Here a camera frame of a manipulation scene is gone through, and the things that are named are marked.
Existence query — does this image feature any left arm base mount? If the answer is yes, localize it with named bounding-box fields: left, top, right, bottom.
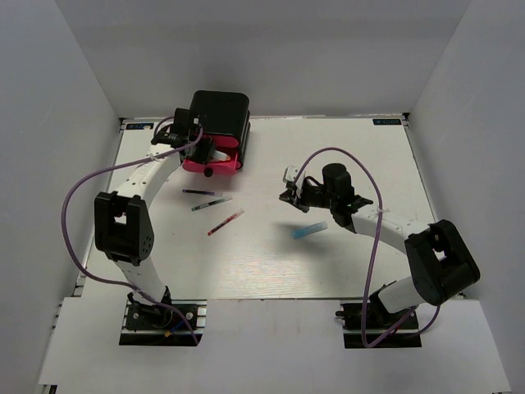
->
left=119, top=300, right=208, bottom=347

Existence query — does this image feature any pink top drawer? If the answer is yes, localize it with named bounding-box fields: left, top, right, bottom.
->
left=211, top=135, right=240, bottom=149

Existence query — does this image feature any green highlighter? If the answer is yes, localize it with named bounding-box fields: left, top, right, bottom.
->
left=211, top=150, right=231, bottom=163

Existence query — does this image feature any blue highlighter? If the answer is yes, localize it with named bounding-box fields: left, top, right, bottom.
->
left=292, top=221, right=327, bottom=240

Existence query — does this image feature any black drawer cabinet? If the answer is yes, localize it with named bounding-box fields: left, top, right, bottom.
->
left=189, top=90, right=250, bottom=166

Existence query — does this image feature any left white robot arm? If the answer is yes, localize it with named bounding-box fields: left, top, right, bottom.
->
left=94, top=108, right=204, bottom=328

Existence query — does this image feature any red gel pen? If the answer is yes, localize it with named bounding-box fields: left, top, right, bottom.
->
left=207, top=208, right=244, bottom=236

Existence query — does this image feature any purple gel pen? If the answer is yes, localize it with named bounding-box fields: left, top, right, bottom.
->
left=182, top=189, right=224, bottom=197

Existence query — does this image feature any green gel pen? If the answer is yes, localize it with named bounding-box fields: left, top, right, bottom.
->
left=191, top=196, right=233, bottom=212

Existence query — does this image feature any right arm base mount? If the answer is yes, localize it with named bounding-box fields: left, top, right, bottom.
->
left=335, top=302, right=422, bottom=349

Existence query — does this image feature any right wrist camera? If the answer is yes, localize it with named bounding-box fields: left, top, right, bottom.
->
left=283, top=166, right=305, bottom=195

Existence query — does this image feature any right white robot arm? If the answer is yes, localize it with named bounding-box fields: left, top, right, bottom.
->
left=279, top=163, right=481, bottom=328

